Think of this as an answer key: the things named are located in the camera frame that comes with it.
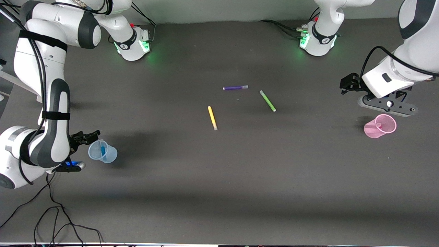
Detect blue mesh cup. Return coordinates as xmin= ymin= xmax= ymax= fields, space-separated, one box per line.
xmin=88 ymin=140 xmax=118 ymax=163

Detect pink mesh cup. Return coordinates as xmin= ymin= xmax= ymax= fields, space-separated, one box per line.
xmin=364 ymin=114 xmax=397 ymax=139

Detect green marker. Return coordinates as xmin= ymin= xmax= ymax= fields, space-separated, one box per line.
xmin=259 ymin=90 xmax=276 ymax=112

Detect white stand with base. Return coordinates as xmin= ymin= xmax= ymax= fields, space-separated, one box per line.
xmin=0 ymin=70 xmax=17 ymax=87

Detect yellow marker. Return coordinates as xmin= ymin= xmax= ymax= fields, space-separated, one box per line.
xmin=207 ymin=106 xmax=218 ymax=131

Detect thin black loose cable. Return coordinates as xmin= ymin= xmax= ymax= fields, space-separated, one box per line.
xmin=0 ymin=168 xmax=84 ymax=247
xmin=34 ymin=206 xmax=104 ymax=247

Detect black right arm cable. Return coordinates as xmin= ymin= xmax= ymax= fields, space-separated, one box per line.
xmin=0 ymin=0 xmax=114 ymax=186

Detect black left arm base cables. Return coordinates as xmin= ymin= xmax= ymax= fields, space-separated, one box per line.
xmin=259 ymin=7 xmax=321 ymax=39

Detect black arm base cables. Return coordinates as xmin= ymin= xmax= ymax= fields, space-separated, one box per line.
xmin=259 ymin=7 xmax=321 ymax=39
xmin=130 ymin=3 xmax=157 ymax=44

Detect black right arm base cables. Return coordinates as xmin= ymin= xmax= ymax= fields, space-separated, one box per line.
xmin=130 ymin=3 xmax=157 ymax=44

